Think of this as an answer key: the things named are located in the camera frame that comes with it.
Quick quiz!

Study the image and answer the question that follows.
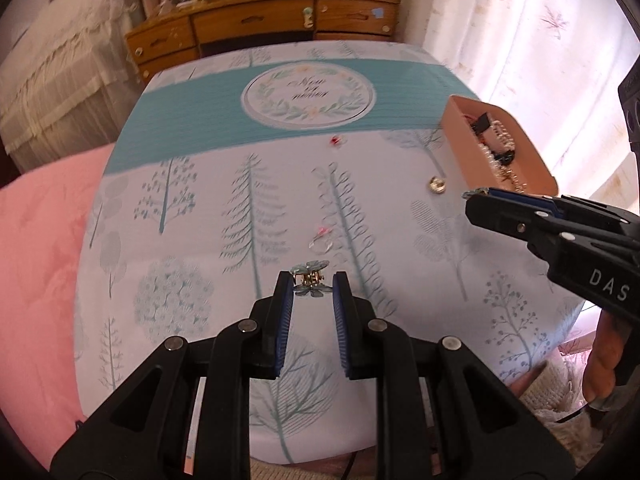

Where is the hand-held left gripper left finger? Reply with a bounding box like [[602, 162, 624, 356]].
[[50, 270, 296, 480]]

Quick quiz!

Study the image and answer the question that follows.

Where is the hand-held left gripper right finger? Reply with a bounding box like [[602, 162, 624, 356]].
[[332, 270, 576, 480]]

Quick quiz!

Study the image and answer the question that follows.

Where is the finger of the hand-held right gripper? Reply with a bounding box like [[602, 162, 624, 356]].
[[464, 194, 627, 262], [487, 188, 633, 224]]

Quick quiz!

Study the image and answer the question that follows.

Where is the green flower hair clip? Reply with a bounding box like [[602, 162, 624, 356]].
[[291, 259, 334, 299]]

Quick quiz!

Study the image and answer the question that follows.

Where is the white pearl bracelet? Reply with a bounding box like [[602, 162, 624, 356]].
[[477, 120, 516, 163]]

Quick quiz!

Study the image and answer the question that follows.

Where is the black bead bracelet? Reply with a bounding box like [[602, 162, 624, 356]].
[[470, 114, 517, 166]]

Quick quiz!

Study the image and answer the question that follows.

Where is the pink paper box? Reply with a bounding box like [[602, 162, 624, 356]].
[[440, 94, 559, 199]]

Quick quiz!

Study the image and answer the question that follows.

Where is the person's right hand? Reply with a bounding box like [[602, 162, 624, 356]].
[[581, 306, 632, 407]]

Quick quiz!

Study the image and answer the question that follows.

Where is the tree print tablecloth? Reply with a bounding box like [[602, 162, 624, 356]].
[[75, 41, 590, 464]]

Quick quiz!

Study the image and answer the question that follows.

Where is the white leaf print curtain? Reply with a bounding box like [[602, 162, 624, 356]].
[[395, 0, 640, 201]]

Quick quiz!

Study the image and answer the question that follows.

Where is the pink blanket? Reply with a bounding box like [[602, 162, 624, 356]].
[[0, 142, 128, 471]]

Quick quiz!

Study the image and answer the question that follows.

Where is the wooden desk with drawers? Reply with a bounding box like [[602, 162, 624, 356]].
[[124, 0, 402, 86]]

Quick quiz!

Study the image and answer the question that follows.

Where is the silver ring with pink stone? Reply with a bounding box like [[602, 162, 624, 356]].
[[309, 226, 337, 255]]

